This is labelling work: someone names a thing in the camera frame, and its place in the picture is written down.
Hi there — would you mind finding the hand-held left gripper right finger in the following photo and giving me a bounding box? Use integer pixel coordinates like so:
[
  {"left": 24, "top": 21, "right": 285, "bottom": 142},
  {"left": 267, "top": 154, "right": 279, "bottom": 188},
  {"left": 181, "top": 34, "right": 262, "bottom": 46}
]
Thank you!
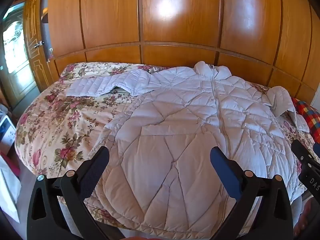
[{"left": 210, "top": 146, "right": 294, "bottom": 240}]

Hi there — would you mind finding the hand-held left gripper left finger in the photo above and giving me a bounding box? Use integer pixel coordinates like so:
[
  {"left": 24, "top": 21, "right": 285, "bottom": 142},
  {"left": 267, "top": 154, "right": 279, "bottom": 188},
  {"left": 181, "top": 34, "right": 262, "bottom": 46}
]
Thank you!
[{"left": 26, "top": 145, "right": 125, "bottom": 240}]

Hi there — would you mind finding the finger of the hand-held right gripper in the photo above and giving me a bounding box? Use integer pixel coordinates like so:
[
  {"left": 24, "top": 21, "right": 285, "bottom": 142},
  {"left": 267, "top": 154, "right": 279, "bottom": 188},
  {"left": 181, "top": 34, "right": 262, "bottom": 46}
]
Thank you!
[{"left": 291, "top": 139, "right": 320, "bottom": 173}]

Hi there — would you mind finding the white quilted puffer jacket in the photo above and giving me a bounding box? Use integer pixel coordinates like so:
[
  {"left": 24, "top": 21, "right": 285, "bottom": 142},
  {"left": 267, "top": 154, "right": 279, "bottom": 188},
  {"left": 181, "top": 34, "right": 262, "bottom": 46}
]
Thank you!
[{"left": 65, "top": 61, "right": 310, "bottom": 232}]

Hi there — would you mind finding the person's right hand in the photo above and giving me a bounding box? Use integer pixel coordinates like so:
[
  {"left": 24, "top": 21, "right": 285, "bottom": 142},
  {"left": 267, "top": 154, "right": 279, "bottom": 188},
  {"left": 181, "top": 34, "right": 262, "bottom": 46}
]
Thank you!
[{"left": 294, "top": 197, "right": 314, "bottom": 239}]

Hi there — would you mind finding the checked colourful pillow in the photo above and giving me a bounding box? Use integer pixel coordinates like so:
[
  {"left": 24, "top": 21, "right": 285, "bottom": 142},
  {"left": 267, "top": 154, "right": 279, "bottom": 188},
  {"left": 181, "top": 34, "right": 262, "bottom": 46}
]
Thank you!
[{"left": 291, "top": 97, "right": 320, "bottom": 155}]

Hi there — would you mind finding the floral bedspread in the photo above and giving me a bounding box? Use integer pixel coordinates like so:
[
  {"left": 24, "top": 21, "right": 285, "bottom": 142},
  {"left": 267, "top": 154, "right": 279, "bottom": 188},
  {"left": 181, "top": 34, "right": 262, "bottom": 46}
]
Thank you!
[{"left": 15, "top": 62, "right": 318, "bottom": 230}]

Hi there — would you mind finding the pink cloth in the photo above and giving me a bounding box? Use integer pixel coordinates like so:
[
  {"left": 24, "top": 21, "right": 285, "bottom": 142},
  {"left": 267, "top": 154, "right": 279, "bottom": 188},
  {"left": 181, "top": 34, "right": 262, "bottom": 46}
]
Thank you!
[{"left": 0, "top": 152, "right": 21, "bottom": 178}]

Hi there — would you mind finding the white bag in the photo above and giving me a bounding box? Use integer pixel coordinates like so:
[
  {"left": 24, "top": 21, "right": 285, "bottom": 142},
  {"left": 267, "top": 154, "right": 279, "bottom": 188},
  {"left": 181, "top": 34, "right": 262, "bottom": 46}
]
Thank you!
[{"left": 0, "top": 160, "right": 22, "bottom": 223}]

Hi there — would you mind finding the white box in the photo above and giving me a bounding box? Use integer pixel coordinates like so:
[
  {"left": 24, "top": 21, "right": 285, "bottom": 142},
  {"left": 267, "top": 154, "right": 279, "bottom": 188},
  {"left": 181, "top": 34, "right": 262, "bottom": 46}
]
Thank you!
[{"left": 0, "top": 115, "right": 17, "bottom": 155}]

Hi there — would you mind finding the carved wooden door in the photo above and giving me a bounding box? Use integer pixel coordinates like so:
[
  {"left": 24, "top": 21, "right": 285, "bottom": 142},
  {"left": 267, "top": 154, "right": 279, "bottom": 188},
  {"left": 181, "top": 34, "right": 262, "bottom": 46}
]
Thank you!
[{"left": 24, "top": 0, "right": 56, "bottom": 93}]

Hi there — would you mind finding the glazed entrance door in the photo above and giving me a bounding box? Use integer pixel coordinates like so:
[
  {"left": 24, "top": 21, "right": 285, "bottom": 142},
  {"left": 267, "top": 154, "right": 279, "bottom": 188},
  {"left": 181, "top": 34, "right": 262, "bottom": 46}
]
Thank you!
[{"left": 0, "top": 1, "right": 38, "bottom": 108}]

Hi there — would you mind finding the wooden panelled wardrobe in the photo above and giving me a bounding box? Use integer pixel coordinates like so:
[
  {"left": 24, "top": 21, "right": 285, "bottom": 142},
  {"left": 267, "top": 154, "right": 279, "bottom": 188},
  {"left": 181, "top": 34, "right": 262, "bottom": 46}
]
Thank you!
[{"left": 47, "top": 0, "right": 320, "bottom": 105}]

